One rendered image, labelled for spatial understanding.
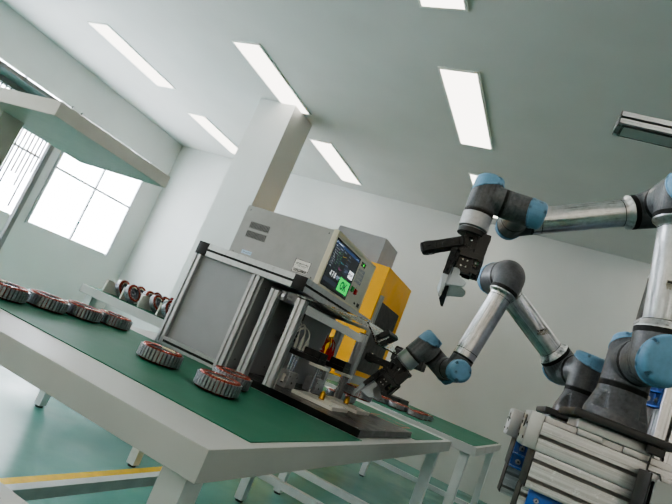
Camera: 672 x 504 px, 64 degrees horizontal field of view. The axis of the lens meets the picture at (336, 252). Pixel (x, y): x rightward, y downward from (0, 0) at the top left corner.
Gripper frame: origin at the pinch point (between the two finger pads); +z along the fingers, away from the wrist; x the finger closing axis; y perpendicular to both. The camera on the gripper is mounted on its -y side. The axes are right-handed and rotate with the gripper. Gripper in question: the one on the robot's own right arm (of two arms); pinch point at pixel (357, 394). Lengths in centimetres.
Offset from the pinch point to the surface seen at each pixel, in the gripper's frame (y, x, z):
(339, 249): -36, -26, -30
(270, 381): -8.7, -44.0, 9.8
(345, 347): -126, 324, 50
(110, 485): -29, -18, 91
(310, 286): -25, -42, -17
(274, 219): -59, -32, -19
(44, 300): -51, -87, 36
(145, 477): -30, 1, 89
